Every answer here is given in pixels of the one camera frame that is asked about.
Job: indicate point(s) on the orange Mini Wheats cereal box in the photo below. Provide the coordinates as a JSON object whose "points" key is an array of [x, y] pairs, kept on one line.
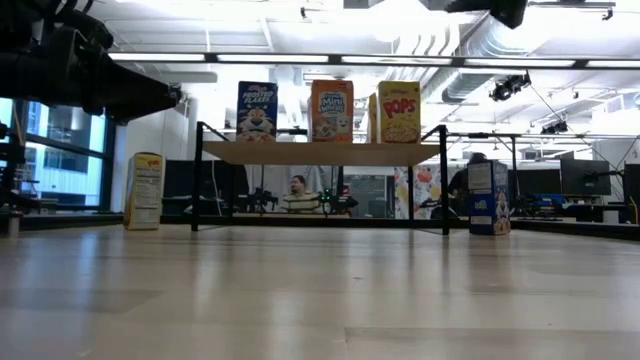
{"points": [[330, 115]]}

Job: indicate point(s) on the large glass window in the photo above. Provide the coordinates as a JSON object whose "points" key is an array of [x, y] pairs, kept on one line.
{"points": [[65, 150]]}

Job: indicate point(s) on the wooden shelf with black legs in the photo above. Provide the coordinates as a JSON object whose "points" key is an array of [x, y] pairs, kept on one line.
{"points": [[320, 154]]}

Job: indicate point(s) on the floral patterned curtain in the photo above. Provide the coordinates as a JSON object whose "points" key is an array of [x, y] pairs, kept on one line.
{"points": [[425, 192]]}

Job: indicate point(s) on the person behind robots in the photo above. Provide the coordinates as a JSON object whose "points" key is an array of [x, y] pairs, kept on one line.
{"points": [[300, 200]]}

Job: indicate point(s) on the dark board panel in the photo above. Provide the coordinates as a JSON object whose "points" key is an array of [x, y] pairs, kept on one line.
{"points": [[372, 195]]}

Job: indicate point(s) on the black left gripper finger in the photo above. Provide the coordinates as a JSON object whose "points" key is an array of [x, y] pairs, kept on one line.
{"points": [[140, 97]]}

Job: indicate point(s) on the black computer monitor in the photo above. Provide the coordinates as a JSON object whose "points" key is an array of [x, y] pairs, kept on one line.
{"points": [[537, 182], [210, 175], [632, 185], [585, 177]]}

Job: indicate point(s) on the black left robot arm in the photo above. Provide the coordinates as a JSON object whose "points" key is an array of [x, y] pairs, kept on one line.
{"points": [[30, 20]]}

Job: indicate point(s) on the black ceiling stage light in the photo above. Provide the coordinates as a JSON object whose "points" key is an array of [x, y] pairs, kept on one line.
{"points": [[554, 127], [510, 87]]}

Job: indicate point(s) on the background black robot arm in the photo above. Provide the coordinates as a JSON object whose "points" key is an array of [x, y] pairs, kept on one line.
{"points": [[257, 200], [337, 202]]}

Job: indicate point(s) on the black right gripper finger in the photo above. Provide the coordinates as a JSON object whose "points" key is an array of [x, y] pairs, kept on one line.
{"points": [[505, 10]]}

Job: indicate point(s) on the overhead LED light bar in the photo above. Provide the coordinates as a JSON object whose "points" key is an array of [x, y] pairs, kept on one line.
{"points": [[270, 58]]}

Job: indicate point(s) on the black round ceiling speaker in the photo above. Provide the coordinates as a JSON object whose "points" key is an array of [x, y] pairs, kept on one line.
{"points": [[175, 95]]}

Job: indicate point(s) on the blue Frosted Flakes cereal box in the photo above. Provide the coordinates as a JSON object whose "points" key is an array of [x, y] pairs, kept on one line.
{"points": [[487, 200], [257, 115]]}

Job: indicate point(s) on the silver ventilation duct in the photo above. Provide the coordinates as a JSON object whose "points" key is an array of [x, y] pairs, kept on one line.
{"points": [[462, 87]]}

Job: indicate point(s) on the small grey cylinder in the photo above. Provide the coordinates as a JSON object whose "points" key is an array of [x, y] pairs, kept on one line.
{"points": [[12, 223]]}

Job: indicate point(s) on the yellow Pops cereal box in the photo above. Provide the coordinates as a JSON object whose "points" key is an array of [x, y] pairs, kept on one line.
{"points": [[145, 195], [399, 115], [373, 120]]}

